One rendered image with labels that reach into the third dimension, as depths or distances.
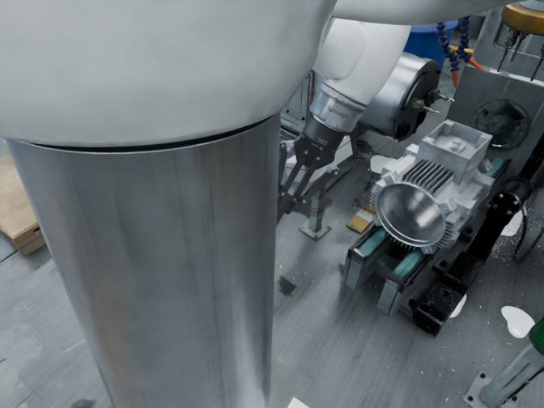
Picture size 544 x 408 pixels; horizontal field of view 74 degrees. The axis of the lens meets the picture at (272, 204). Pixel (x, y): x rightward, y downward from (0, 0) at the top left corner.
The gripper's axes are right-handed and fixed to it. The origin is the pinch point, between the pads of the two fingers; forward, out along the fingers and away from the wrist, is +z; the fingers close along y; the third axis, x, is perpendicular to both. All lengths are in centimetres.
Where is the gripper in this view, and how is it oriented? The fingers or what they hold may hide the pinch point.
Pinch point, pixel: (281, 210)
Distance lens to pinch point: 75.3
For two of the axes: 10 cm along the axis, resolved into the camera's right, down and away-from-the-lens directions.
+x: 1.5, -4.0, 9.0
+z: -4.2, 8.0, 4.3
